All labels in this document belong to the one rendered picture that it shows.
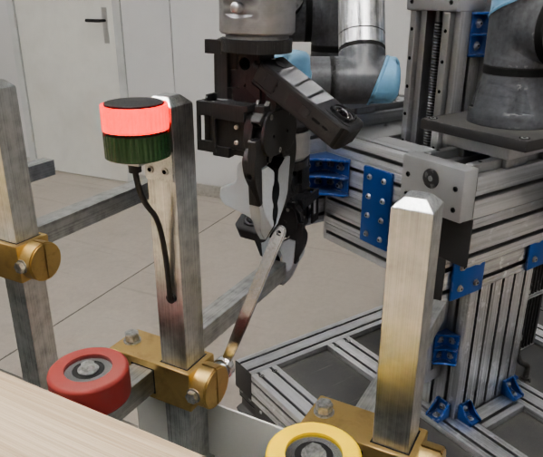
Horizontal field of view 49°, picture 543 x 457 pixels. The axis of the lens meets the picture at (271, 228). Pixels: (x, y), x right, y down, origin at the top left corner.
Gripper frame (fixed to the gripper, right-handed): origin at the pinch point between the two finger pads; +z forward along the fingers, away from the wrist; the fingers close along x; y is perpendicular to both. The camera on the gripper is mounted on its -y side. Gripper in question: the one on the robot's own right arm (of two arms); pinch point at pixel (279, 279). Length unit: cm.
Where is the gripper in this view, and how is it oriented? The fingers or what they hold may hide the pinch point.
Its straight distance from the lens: 97.8
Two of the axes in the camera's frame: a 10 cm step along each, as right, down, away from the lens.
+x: -8.8, -1.8, 4.4
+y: 4.8, -3.5, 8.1
